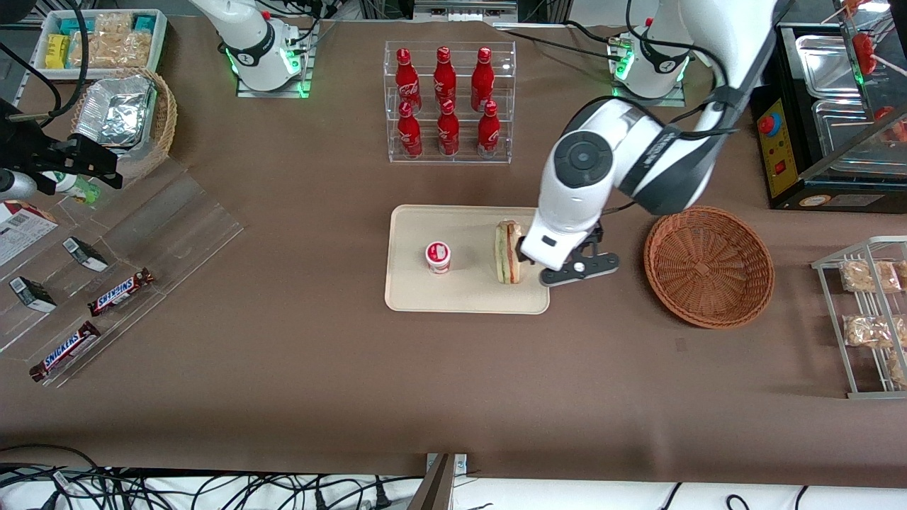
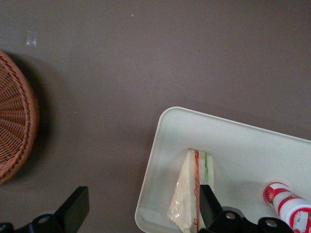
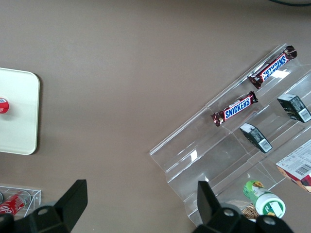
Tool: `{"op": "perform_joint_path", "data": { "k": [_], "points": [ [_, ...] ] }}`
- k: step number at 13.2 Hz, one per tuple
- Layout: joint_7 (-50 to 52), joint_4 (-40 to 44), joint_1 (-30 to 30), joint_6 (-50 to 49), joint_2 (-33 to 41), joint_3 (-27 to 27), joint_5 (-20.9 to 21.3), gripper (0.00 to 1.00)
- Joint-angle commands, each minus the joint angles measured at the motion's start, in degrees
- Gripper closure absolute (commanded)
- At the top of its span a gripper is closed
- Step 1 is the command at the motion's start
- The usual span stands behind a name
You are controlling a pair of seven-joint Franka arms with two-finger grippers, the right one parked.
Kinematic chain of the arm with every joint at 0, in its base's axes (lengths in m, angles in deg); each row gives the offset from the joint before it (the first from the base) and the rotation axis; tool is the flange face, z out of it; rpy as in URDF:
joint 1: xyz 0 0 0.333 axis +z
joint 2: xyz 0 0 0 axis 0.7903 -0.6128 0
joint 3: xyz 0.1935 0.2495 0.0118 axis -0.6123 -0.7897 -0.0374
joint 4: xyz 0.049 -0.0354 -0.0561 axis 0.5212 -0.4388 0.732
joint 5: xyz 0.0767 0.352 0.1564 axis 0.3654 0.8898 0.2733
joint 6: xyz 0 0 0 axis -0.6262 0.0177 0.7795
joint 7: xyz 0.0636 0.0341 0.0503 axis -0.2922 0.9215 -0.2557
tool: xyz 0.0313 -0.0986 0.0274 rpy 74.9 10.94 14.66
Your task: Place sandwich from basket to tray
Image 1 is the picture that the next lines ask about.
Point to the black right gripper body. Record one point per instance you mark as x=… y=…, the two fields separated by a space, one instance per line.
x=30 y=152

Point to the triangle sandwich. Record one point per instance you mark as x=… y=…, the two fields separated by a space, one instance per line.
x=507 y=255

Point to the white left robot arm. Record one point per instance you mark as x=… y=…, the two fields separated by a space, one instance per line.
x=581 y=184

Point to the beige plastic tray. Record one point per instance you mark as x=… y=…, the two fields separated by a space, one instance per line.
x=468 y=290

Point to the tan wicker basket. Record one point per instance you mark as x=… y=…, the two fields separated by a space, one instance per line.
x=166 y=117

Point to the brown round wicker basket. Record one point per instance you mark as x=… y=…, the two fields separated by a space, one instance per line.
x=708 y=269

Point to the green white small bottle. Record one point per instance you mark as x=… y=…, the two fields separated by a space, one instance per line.
x=78 y=190

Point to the silver foil pack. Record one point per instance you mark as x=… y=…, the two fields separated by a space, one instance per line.
x=117 y=110

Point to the small black white box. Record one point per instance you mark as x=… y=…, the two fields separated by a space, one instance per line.
x=85 y=253
x=32 y=294

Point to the red white printed box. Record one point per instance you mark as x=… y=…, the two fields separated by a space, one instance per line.
x=21 y=230

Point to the red white yogurt cup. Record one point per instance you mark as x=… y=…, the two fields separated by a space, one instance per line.
x=438 y=256

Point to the clear acrylic stepped shelf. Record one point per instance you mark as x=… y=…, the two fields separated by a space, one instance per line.
x=184 y=227

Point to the yellow snack pack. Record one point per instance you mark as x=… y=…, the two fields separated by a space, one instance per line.
x=57 y=51

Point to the clear bag of crackers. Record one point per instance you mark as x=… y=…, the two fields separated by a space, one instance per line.
x=113 y=23
x=117 y=49

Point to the Snickers chocolate bar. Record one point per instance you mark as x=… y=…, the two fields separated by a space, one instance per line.
x=120 y=292
x=65 y=350

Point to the red cola bottle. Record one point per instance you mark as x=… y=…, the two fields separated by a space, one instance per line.
x=482 y=79
x=488 y=134
x=444 y=78
x=407 y=81
x=448 y=133
x=409 y=134

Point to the white plastic bin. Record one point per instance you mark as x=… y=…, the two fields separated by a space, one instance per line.
x=159 y=42

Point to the teal snack pack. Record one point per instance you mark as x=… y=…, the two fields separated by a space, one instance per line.
x=144 y=23
x=71 y=26

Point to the clear acrylic bottle rack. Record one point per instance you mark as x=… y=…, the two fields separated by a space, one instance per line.
x=510 y=99

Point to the black food warmer appliance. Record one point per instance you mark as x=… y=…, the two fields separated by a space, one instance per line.
x=786 y=191

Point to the red emergency stop button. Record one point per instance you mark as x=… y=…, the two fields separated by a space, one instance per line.
x=768 y=125

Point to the steel warmer pan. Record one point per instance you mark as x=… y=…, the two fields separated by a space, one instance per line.
x=840 y=124
x=825 y=64

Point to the clear bag of granola snack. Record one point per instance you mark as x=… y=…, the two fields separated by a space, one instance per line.
x=868 y=331
x=898 y=368
x=868 y=276

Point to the red food on skewer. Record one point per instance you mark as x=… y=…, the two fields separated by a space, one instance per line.
x=863 y=51

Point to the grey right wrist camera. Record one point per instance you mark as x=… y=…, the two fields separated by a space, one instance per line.
x=14 y=185

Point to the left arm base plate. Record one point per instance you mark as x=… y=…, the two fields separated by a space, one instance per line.
x=648 y=99

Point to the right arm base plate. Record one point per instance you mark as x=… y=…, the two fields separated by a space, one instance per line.
x=301 y=71

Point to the metal table bracket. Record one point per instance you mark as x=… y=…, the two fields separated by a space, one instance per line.
x=441 y=485

